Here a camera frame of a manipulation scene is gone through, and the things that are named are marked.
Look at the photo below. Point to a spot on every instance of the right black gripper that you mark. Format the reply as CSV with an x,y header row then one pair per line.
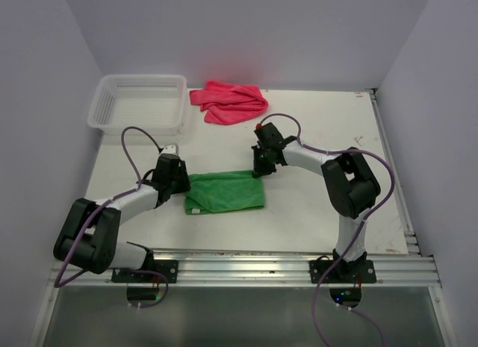
x,y
260,170

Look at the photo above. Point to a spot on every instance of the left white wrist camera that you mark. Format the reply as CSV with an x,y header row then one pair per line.
x,y
171,149

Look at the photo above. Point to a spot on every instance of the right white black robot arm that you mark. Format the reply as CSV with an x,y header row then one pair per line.
x,y
351,186

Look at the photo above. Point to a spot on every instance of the pink towel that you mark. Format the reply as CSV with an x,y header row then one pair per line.
x,y
228,104

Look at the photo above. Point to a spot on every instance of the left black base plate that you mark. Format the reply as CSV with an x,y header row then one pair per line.
x,y
152,272

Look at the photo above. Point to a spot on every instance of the white plastic basket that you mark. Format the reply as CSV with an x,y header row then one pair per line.
x,y
155,103

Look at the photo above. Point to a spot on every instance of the aluminium mounting rail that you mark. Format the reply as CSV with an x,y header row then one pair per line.
x,y
267,269

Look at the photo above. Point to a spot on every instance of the green towel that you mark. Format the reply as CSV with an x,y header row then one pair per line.
x,y
224,192

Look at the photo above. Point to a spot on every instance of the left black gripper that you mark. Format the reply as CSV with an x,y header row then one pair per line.
x,y
184,184

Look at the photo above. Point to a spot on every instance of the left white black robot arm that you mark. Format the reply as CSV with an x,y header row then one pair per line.
x,y
89,236

